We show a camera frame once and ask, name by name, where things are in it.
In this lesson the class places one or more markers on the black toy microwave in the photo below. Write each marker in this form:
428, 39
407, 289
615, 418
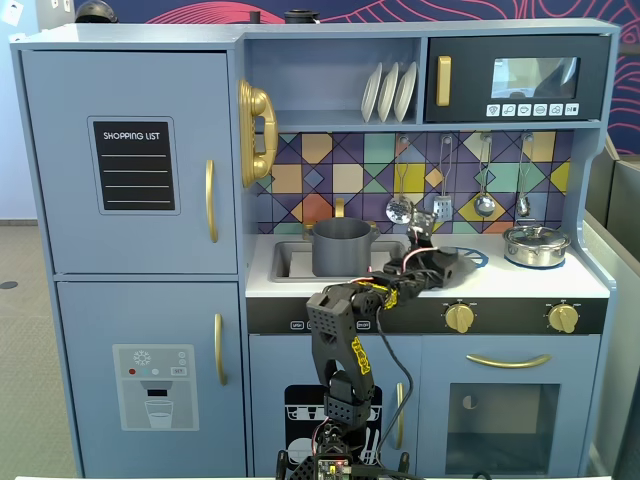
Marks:
470, 75

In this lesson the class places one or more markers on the black floor disc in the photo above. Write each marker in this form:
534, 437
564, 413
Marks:
8, 285

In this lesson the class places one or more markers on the gold toy faucet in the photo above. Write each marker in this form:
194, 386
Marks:
340, 207

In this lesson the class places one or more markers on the white plate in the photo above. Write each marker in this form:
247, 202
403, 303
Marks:
387, 92
405, 92
371, 95

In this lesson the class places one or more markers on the dark gray pot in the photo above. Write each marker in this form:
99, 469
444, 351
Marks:
342, 250

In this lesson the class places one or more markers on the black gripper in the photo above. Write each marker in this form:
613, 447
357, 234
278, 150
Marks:
446, 263

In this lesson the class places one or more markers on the blue fridge door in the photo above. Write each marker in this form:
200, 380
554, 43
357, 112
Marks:
65, 200

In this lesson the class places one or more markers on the blue oven door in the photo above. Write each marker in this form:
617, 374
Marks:
435, 430

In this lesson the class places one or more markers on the wide black cylinder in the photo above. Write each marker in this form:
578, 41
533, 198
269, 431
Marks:
301, 17

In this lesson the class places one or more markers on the steel ladle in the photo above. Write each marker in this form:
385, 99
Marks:
484, 205

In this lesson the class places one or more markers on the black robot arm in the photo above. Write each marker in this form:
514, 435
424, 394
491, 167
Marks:
330, 325

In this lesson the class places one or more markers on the blue wooden toy kitchen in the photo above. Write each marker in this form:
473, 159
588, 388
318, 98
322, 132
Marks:
140, 80

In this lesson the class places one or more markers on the gold stove knob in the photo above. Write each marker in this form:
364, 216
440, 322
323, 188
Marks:
563, 318
459, 318

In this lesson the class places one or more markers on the steel slotted spatula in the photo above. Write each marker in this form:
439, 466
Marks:
443, 207

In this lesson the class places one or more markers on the blue freezer door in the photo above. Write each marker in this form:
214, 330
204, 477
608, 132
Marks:
90, 310

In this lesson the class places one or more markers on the steel skimmer spoon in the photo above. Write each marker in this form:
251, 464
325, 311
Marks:
398, 210

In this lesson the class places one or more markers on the small black cylinder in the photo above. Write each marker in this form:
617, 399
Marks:
254, 17

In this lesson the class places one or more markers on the black dome object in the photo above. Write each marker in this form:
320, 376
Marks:
95, 12

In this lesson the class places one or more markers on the small steel spoon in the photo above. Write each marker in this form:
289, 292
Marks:
523, 205

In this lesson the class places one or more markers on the gold toy telephone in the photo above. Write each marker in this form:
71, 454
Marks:
260, 130

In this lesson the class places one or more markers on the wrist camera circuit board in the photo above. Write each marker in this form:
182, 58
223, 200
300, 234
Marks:
422, 222

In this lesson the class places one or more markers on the shiny steel pot lid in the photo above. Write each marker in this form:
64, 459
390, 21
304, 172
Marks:
535, 234

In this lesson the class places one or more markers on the blue dishwasher door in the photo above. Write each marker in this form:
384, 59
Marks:
280, 360

